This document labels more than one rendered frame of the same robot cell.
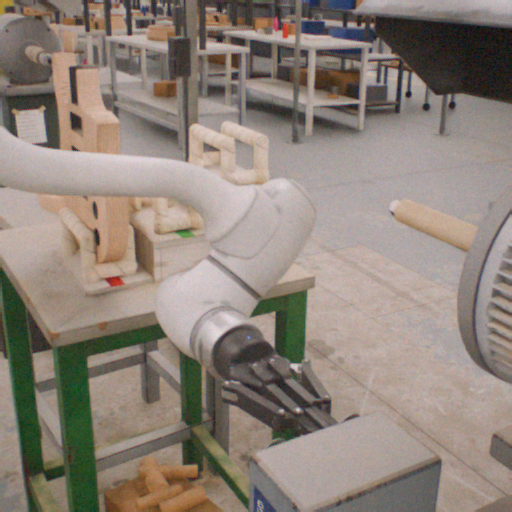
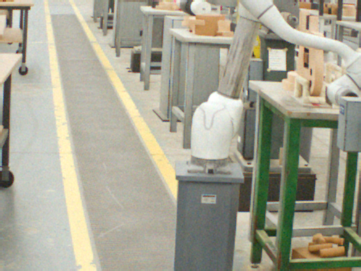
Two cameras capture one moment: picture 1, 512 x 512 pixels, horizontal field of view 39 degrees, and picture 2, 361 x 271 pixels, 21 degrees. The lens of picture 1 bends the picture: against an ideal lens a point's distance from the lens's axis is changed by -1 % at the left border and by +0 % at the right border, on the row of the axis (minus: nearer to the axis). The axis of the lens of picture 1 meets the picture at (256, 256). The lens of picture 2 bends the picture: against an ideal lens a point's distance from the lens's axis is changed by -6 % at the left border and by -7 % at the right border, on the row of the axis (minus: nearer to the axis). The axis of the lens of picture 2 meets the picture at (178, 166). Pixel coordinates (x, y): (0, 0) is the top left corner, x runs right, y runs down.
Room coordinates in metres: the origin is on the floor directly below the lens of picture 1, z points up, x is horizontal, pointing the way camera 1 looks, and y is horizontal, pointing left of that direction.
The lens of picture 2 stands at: (-3.11, -0.77, 1.67)
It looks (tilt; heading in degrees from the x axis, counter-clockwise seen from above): 13 degrees down; 21
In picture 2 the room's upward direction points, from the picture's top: 3 degrees clockwise
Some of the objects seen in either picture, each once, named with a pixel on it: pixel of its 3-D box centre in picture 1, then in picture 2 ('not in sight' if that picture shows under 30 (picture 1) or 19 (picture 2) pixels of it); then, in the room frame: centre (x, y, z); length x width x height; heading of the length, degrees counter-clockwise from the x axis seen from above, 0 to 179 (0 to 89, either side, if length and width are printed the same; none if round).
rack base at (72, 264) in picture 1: (100, 265); (310, 102); (1.47, 0.35, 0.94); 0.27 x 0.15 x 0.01; 30
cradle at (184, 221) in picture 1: (180, 222); not in sight; (1.46, 0.16, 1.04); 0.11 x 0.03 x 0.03; 120
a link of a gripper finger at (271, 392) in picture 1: (274, 398); not in sight; (0.74, -0.02, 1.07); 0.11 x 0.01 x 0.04; 29
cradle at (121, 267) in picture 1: (110, 269); (314, 99); (1.39, 0.30, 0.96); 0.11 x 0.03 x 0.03; 120
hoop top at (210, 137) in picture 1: (211, 137); not in sight; (1.60, 0.11, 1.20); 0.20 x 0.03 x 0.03; 29
